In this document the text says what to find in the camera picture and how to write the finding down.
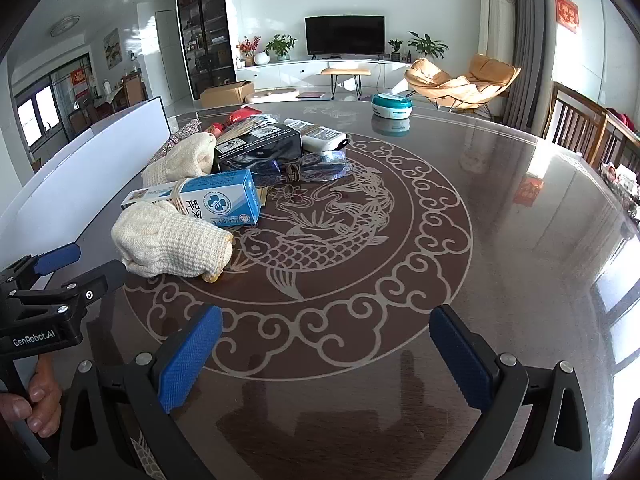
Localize black cardboard box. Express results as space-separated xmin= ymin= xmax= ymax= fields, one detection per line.
xmin=215 ymin=122 xmax=303 ymax=176

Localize white TV cabinet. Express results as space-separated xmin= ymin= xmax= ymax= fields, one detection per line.
xmin=235 ymin=57 xmax=416 ymax=93

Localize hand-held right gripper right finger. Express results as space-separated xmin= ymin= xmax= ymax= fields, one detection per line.
xmin=429 ymin=304 xmax=593 ymax=480

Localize bushy green potted plant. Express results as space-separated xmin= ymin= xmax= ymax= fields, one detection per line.
xmin=265 ymin=33 xmax=298 ymax=61

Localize red wall hanging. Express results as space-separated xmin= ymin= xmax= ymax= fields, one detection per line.
xmin=554 ymin=0 xmax=579 ymax=35

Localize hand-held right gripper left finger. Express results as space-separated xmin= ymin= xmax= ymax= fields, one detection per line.
xmin=59 ymin=304 xmax=223 ymax=480

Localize grey curtain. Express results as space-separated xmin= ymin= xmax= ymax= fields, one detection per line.
xmin=500 ymin=0 xmax=553 ymax=133

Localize balcony glass door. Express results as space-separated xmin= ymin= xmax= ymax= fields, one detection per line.
xmin=12 ymin=55 xmax=96 ymax=146

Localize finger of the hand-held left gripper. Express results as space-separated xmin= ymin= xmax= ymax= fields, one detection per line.
xmin=15 ymin=260 xmax=128 ymax=312
xmin=0 ymin=243 xmax=82 ymax=291

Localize red packet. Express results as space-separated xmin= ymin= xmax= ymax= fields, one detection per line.
xmin=222 ymin=106 xmax=263 ymax=128

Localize round ceiling lamp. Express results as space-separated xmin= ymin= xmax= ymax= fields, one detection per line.
xmin=50 ymin=16 xmax=81 ymax=37

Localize standing air conditioner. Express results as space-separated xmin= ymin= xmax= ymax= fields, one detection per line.
xmin=477 ymin=0 xmax=517 ymax=68

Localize black television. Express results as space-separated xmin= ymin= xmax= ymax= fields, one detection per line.
xmin=305 ymin=15 xmax=387 ymax=57

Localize blue and white carton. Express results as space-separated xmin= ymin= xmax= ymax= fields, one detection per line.
xmin=121 ymin=168 xmax=262 ymax=231

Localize red flower arrangement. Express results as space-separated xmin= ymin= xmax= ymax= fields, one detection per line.
xmin=236 ymin=36 xmax=263 ymax=67

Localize white remote-like packet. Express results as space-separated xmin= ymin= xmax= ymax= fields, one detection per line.
xmin=285 ymin=119 xmax=348 ymax=152

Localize clutter on side table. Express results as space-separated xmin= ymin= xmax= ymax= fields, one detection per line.
xmin=600 ymin=160 xmax=640 ymax=213

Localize dark glass display cabinet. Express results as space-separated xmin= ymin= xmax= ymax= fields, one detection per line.
xmin=174 ymin=0 xmax=237 ymax=103

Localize framed painting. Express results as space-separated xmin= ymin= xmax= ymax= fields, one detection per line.
xmin=102 ymin=27 xmax=122 ymax=68

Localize clear safety glasses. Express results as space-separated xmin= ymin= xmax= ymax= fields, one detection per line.
xmin=247 ymin=149 xmax=351 ymax=188

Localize large leafy potted plant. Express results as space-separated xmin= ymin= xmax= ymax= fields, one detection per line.
xmin=407 ymin=31 xmax=449 ymax=61

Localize brown cardboard box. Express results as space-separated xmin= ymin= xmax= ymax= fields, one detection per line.
xmin=200 ymin=80 xmax=256 ymax=108

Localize cream knit glove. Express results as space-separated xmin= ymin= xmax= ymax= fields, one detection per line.
xmin=111 ymin=201 xmax=235 ymax=283
xmin=141 ymin=132 xmax=218 ymax=188

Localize wooden bench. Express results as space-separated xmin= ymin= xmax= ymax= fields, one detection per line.
xmin=321 ymin=66 xmax=372 ymax=101

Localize teal round tin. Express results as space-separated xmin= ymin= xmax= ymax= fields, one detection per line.
xmin=371 ymin=92 xmax=414 ymax=120

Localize tan lounge chair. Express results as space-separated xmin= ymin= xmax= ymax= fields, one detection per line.
xmin=404 ymin=57 xmax=471 ymax=108
xmin=450 ymin=54 xmax=522 ymax=111

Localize wooden dining chair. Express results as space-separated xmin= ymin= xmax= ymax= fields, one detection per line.
xmin=595 ymin=110 xmax=640 ymax=176
xmin=542 ymin=81 xmax=608 ymax=161

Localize person's left hand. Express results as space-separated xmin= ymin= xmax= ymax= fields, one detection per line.
xmin=0 ymin=354 xmax=63 ymax=438

